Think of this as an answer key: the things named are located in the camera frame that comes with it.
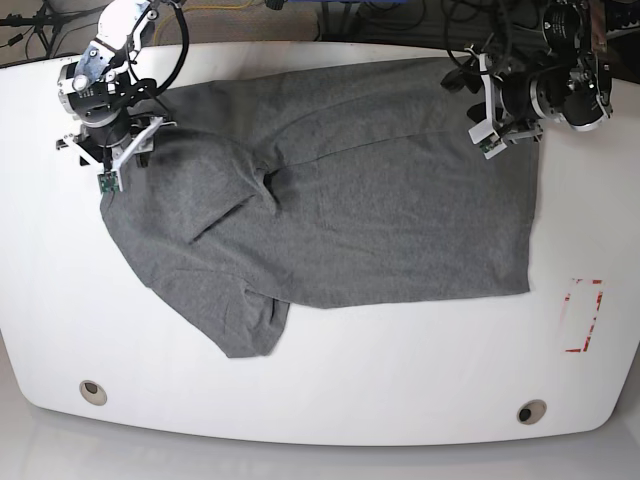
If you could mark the grey T-shirt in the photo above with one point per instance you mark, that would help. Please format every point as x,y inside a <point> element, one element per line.
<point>328,188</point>

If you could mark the table grommet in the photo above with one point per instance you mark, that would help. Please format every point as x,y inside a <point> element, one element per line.
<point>531,412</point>
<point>93,393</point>

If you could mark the black tripod stand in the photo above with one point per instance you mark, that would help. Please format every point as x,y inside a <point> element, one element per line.
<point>47,24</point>

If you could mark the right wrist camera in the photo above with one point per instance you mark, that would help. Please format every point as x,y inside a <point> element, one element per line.
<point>109,182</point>

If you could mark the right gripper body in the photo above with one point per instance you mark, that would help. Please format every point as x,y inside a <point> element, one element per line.
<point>117,144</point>

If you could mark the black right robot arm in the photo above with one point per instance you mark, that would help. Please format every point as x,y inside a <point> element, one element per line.
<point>119,111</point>

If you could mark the left table grommet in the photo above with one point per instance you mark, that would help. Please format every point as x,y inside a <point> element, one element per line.
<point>93,393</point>

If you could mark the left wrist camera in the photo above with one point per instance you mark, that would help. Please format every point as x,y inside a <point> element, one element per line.
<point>487,139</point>

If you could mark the right table grommet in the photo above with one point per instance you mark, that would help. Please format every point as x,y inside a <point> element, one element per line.
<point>531,412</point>

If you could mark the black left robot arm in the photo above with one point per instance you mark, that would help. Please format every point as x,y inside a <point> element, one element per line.
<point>567,81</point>

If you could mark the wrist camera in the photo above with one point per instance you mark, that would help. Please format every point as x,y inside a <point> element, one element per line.
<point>109,182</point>
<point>487,139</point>

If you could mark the red tape marker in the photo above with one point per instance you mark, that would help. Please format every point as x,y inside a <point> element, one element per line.
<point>579,314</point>

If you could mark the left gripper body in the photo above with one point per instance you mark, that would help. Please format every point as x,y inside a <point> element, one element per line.
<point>508,98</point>

